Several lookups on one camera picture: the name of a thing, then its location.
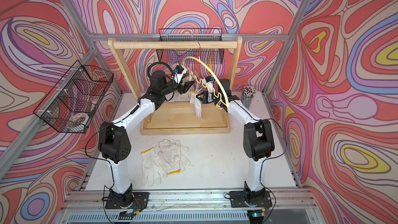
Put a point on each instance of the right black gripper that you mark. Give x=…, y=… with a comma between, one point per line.
x=204, y=99

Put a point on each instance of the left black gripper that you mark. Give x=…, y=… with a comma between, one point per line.
x=184, y=88

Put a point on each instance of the white glove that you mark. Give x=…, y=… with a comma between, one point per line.
x=172, y=156
x=185, y=96
x=196, y=103
x=152, y=166

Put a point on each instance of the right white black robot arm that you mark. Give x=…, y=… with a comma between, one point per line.
x=258, y=144

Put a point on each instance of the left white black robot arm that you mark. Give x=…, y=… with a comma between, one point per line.
x=114, y=143

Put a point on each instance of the wooden hanging rack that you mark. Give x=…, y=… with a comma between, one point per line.
x=178, y=118

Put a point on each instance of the mesh pencil cup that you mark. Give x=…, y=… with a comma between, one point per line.
x=248, y=94

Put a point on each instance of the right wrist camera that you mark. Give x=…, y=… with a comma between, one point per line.
x=209, y=83

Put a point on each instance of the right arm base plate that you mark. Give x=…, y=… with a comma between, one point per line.
x=251, y=199

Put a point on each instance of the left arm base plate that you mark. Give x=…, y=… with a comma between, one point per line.
x=129, y=200

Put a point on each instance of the side black wire basket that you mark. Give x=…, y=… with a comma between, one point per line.
x=81, y=90

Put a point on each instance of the aluminium front rail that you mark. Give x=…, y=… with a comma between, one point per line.
x=203, y=206

